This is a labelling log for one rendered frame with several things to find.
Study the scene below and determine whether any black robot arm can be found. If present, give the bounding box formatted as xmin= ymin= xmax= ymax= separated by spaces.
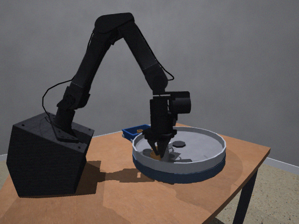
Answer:
xmin=48 ymin=13 xmax=191 ymax=143

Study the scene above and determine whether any blue open crate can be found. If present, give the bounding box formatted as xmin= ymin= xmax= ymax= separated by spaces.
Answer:
xmin=123 ymin=124 xmax=151 ymax=141

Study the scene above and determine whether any grey round turntable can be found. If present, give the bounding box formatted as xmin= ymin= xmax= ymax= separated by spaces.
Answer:
xmin=132 ymin=127 xmax=226 ymax=184

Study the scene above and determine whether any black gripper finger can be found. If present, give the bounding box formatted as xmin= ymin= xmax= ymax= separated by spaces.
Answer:
xmin=157 ymin=139 xmax=171 ymax=158
xmin=147 ymin=140 xmax=160 ymax=155

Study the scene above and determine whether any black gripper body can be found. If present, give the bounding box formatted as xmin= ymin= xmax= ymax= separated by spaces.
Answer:
xmin=142 ymin=115 xmax=177 ymax=143

